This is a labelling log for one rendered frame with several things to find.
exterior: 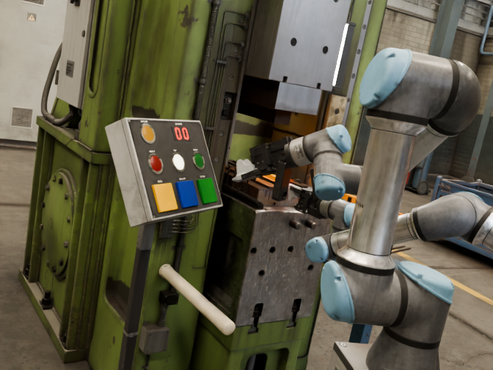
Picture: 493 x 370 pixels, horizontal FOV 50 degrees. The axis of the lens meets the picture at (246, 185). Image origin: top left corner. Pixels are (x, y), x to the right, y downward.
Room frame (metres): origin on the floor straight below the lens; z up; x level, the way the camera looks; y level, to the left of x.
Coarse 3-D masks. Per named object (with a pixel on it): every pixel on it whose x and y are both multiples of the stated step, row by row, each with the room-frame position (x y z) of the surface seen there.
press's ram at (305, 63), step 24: (264, 0) 1.93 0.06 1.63; (288, 0) 1.86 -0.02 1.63; (312, 0) 1.92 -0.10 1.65; (336, 0) 1.98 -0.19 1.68; (264, 24) 1.91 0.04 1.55; (288, 24) 1.87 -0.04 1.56; (312, 24) 1.93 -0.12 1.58; (336, 24) 1.99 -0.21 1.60; (264, 48) 1.89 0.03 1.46; (288, 48) 1.88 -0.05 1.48; (312, 48) 1.94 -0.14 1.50; (336, 48) 2.01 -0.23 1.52; (264, 72) 1.87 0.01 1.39; (288, 72) 1.89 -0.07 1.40; (312, 72) 1.96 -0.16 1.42
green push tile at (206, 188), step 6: (198, 180) 1.54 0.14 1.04; (204, 180) 1.56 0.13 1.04; (210, 180) 1.59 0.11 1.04; (198, 186) 1.53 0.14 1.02; (204, 186) 1.55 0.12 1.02; (210, 186) 1.57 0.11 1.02; (204, 192) 1.54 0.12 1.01; (210, 192) 1.56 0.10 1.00; (204, 198) 1.53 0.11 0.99; (210, 198) 1.55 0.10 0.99; (216, 198) 1.58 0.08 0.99
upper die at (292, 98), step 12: (252, 84) 2.00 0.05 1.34; (264, 84) 1.94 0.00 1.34; (276, 84) 1.89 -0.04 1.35; (288, 84) 1.90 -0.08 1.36; (240, 96) 2.06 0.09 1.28; (252, 96) 1.99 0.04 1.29; (264, 96) 1.93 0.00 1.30; (276, 96) 1.88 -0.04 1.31; (288, 96) 1.91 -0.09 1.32; (300, 96) 1.94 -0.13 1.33; (312, 96) 1.97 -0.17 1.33; (276, 108) 1.88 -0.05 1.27; (288, 108) 1.91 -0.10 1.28; (300, 108) 1.94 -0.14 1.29; (312, 108) 1.98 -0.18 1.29
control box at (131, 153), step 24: (120, 120) 1.39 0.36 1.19; (144, 120) 1.44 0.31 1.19; (168, 120) 1.53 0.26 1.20; (192, 120) 1.64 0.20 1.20; (120, 144) 1.38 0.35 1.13; (144, 144) 1.40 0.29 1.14; (168, 144) 1.49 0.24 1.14; (192, 144) 1.59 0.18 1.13; (120, 168) 1.37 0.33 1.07; (144, 168) 1.36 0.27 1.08; (168, 168) 1.45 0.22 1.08; (192, 168) 1.54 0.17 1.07; (144, 192) 1.33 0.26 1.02; (216, 192) 1.60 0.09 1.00; (144, 216) 1.33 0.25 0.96; (168, 216) 1.37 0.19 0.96
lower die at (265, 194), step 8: (232, 168) 2.13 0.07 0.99; (224, 176) 2.06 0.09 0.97; (232, 176) 2.02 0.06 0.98; (264, 176) 2.03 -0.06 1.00; (248, 184) 1.93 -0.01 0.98; (256, 184) 1.94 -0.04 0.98; (264, 184) 1.93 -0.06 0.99; (272, 184) 1.95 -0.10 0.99; (248, 192) 1.92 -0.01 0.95; (256, 192) 1.88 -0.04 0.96; (264, 192) 1.89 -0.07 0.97; (272, 192) 1.91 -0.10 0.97; (264, 200) 1.90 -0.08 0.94; (272, 200) 1.92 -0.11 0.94; (288, 200) 1.96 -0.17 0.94; (296, 200) 1.99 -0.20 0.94
